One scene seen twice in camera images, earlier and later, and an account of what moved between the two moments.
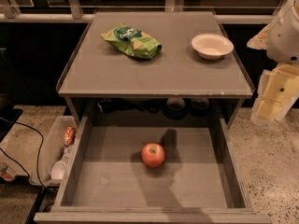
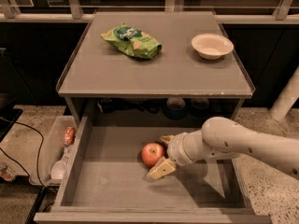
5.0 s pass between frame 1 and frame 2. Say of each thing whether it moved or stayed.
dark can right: stayed
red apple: stayed
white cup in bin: stayed
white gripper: moved
